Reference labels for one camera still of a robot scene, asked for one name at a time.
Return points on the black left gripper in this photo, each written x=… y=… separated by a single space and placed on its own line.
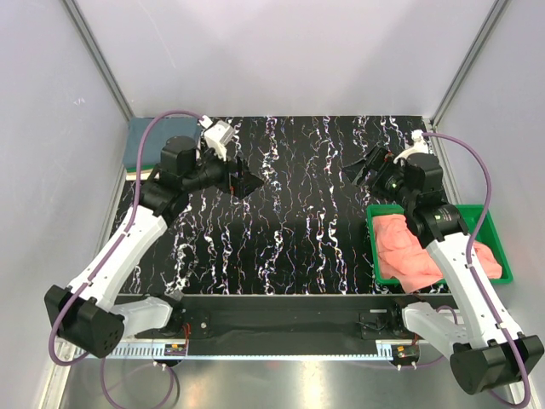
x=240 y=186

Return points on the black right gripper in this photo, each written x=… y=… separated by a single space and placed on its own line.
x=379 y=160

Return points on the blue-grey t-shirt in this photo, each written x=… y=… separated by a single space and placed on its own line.
x=160 y=133

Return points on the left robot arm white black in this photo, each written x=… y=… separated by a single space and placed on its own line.
x=85 y=312

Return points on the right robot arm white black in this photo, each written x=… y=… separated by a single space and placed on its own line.
x=489 y=349

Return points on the folded beige t-shirt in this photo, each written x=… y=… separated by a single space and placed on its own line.
x=133 y=175

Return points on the pink t-shirt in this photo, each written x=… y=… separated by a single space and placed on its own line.
x=400 y=255

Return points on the folded green t-shirt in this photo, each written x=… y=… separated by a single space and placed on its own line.
x=144 y=168

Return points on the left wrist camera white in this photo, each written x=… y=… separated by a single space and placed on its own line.
x=217 y=134

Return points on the grey slotted cable duct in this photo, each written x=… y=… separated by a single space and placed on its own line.
x=201 y=350

